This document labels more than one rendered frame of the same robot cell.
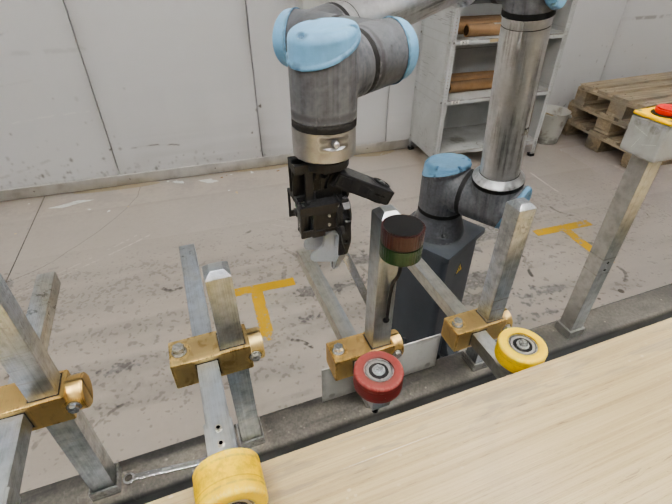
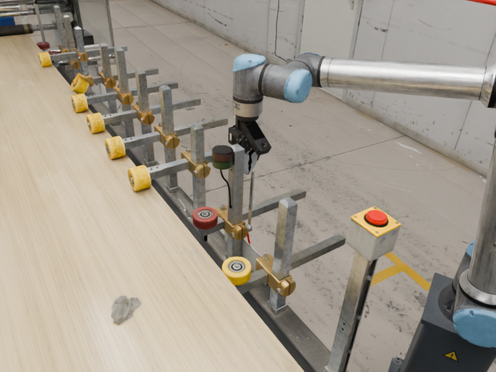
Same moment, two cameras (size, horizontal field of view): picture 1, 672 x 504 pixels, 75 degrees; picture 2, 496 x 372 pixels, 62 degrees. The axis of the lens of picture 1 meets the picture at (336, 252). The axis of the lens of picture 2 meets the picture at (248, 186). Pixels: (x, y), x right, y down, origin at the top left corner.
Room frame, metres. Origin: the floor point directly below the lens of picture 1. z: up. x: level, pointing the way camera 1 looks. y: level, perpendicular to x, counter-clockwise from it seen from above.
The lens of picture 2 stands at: (0.32, -1.12, 1.72)
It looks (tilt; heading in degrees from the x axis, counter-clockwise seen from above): 34 degrees down; 76
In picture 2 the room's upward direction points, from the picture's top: 3 degrees clockwise
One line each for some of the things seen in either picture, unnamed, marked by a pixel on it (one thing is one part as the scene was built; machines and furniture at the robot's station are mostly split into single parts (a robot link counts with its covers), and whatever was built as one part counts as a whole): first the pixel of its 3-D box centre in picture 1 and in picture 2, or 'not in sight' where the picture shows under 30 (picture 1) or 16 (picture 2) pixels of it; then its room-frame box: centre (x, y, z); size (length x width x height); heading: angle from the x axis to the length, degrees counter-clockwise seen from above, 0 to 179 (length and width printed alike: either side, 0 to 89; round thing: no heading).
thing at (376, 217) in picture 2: (667, 112); (376, 218); (0.72, -0.55, 1.22); 0.04 x 0.04 x 0.02
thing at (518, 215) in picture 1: (491, 306); (280, 268); (0.63, -0.31, 0.87); 0.04 x 0.04 x 0.48; 21
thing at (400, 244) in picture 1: (402, 232); (222, 153); (0.49, -0.09, 1.13); 0.06 x 0.06 x 0.02
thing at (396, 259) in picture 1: (400, 247); (222, 161); (0.49, -0.09, 1.11); 0.06 x 0.06 x 0.02
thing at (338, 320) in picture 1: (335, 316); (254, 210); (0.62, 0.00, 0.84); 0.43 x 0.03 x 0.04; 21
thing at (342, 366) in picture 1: (365, 352); (230, 223); (0.53, -0.05, 0.85); 0.14 x 0.06 x 0.05; 111
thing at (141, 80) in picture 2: not in sight; (145, 123); (0.27, 0.63, 0.91); 0.04 x 0.04 x 0.48; 21
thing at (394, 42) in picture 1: (370, 54); (287, 82); (0.68, -0.05, 1.32); 0.12 x 0.12 x 0.09; 50
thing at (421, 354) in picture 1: (382, 366); (244, 250); (0.57, -0.09, 0.75); 0.26 x 0.01 x 0.10; 111
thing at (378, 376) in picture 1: (376, 389); (205, 226); (0.44, -0.07, 0.85); 0.08 x 0.08 x 0.11
